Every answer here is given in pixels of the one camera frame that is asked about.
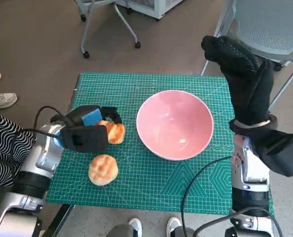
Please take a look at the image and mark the dark grey leg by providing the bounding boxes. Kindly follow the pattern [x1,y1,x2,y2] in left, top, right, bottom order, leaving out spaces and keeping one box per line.
[172,226,195,237]
[104,223,134,237]

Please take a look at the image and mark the white foot tip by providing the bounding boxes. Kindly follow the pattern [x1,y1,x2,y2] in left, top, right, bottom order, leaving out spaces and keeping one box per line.
[128,217,143,237]
[166,216,183,237]

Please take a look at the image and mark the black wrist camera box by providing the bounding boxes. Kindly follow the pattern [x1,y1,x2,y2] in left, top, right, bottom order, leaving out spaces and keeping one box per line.
[60,124,108,153]
[250,129,293,177]

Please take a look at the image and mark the grey mesh chair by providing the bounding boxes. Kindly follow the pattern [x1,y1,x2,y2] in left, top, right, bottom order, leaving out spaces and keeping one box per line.
[200,0,293,109]

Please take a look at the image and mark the pink bowl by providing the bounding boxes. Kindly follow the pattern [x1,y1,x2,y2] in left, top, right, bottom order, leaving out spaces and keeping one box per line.
[135,89,215,161]

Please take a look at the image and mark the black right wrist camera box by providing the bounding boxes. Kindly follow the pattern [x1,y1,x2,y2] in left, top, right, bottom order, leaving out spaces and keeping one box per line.
[250,129,293,177]

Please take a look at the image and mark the green cutting mat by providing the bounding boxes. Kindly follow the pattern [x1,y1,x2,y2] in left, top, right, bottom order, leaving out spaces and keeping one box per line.
[46,71,275,215]

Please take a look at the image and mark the long black cable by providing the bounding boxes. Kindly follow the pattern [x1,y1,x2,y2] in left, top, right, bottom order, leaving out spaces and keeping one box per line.
[181,155,233,237]

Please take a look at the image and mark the round toy bread bun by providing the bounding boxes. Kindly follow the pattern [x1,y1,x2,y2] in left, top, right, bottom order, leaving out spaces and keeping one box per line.
[88,154,119,186]

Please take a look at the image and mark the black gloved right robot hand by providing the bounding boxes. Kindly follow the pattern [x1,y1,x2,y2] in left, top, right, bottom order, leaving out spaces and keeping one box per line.
[201,35,275,129]

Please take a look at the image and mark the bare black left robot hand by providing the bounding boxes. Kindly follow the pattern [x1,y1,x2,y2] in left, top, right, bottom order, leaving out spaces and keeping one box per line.
[67,105,123,128]

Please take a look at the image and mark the looped black arm cable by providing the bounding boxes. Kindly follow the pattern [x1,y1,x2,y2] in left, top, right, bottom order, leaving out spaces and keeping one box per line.
[193,206,284,237]

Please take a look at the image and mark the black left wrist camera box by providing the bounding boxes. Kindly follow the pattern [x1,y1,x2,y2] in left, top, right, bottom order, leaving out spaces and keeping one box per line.
[60,124,108,153]

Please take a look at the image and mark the oblong toy bread loaf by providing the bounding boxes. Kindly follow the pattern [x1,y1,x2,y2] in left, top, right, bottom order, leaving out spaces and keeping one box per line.
[98,120,126,145]

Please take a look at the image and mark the person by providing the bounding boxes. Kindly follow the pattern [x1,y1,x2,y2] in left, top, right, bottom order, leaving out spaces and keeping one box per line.
[0,107,37,188]

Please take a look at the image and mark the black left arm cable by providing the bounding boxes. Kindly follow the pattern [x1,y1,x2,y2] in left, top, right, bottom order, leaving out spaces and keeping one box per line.
[21,106,74,139]

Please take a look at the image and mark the white appliance with vent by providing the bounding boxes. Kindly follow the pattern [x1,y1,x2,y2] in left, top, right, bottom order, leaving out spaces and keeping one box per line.
[115,0,183,20]

